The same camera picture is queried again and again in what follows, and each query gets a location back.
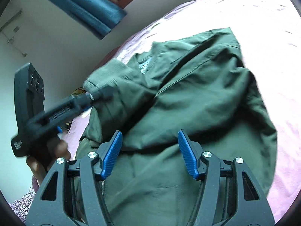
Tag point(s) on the dark green jacket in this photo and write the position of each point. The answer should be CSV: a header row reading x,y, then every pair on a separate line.
x,y
197,84

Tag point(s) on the pink dotted bed sheet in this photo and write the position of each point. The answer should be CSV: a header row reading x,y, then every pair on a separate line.
x,y
268,33

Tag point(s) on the person's left hand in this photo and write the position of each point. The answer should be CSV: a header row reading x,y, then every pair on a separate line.
x,y
53,149

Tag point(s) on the patterned purple sleeve forearm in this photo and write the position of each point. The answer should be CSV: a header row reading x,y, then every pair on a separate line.
x,y
22,206

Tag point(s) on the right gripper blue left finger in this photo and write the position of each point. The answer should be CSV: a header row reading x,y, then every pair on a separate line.
x,y
54,203

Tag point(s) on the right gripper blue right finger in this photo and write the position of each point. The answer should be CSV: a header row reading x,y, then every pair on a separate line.
x,y
244,200

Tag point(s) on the blue window curtain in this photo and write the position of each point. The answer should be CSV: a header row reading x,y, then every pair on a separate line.
x,y
99,17

